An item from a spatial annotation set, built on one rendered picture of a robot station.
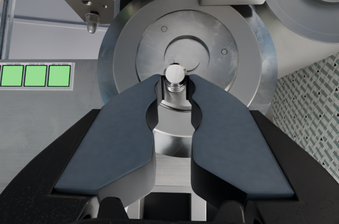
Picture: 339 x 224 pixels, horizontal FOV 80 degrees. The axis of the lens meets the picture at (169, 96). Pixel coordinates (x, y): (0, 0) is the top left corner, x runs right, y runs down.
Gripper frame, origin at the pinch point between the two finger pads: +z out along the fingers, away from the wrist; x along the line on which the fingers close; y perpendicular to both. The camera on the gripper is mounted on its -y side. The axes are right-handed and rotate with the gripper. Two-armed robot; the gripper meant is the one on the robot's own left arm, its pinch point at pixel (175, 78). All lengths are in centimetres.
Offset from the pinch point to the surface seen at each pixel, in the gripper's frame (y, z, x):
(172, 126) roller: 4.3, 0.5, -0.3
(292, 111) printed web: 14.1, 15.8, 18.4
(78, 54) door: 57, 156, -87
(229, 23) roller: -1.9, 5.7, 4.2
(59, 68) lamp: 15.0, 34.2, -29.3
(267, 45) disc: -0.2, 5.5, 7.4
